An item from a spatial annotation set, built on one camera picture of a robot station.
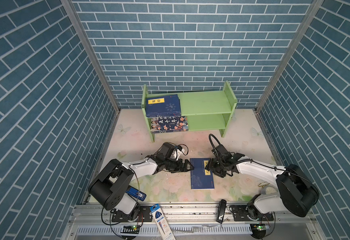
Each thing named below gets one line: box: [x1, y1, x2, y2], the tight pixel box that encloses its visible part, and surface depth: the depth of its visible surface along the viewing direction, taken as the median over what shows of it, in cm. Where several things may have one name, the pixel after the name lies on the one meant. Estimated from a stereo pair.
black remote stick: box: [216, 199, 227, 224], surface depth 73 cm
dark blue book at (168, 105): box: [146, 94, 182, 118], surface depth 82 cm
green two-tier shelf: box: [141, 80, 238, 143], surface depth 89 cm
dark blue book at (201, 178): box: [189, 158, 215, 190], surface depth 86 cm
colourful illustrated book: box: [150, 116, 189, 134], surface depth 93 cm
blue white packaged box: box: [149, 203, 176, 240], surface depth 71 cm
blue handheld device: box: [125, 185, 147, 202], surface depth 80 cm
